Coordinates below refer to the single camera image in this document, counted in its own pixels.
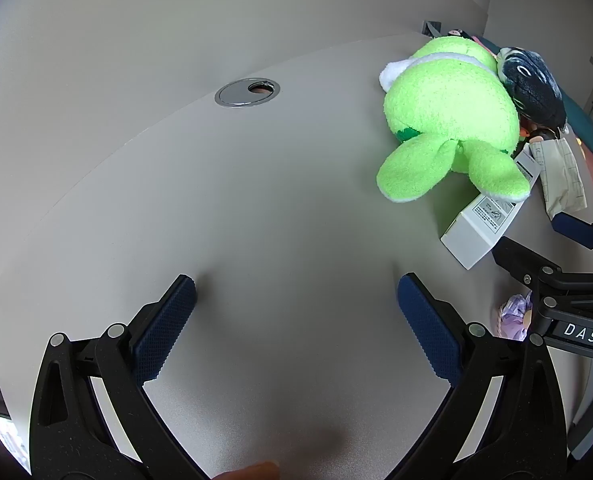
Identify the white cardboard box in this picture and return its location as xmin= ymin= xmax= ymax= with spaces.
xmin=440 ymin=150 xmax=540 ymax=269

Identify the dark blue plush toy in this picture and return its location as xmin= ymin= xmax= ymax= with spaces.
xmin=497 ymin=47 xmax=568 ymax=128

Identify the person's left hand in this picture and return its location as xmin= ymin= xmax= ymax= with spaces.
xmin=211 ymin=461 xmax=280 ymax=480

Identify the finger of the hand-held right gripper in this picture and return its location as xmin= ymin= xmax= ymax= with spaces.
xmin=491 ymin=236 xmax=562 ymax=292
xmin=551 ymin=212 xmax=593 ymax=273

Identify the silver desk cable grommet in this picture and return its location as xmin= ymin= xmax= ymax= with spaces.
xmin=214 ymin=78 xmax=281 ymax=108

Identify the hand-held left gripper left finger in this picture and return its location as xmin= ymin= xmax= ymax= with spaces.
xmin=29 ymin=274 xmax=210 ymax=480

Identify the green plush toy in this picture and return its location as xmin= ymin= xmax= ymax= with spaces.
xmin=375 ymin=36 xmax=532 ymax=205

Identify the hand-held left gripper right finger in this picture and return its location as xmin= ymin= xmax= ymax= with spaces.
xmin=397 ymin=272 xmax=572 ymax=480

